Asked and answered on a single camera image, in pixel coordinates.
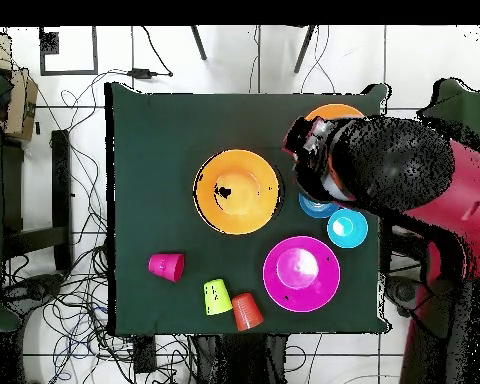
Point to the dark green tablecloth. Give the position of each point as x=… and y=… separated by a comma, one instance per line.
x=164, y=140

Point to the orange cup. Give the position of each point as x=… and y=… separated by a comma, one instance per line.
x=247, y=314

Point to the large pink bowl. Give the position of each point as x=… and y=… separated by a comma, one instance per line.
x=300, y=274

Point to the black tripod leg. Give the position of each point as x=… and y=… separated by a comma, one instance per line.
x=198, y=43
x=305, y=48

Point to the green cup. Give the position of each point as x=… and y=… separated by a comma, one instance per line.
x=216, y=298

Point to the dark blue bowl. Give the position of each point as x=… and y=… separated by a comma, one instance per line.
x=316, y=208

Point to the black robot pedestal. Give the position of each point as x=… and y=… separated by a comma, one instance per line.
x=244, y=360

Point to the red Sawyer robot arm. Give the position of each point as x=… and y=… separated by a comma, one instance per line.
x=392, y=164

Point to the cardboard box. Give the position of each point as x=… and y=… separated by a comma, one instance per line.
x=22, y=104

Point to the black stand base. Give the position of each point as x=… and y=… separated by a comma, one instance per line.
x=402, y=292
x=40, y=286

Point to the black bench frame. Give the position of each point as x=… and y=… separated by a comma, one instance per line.
x=62, y=180

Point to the light blue bowl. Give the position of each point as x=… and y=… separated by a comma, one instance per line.
x=348, y=230

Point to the black power adapter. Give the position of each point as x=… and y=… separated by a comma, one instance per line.
x=143, y=73

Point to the red cup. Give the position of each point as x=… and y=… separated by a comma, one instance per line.
x=166, y=266

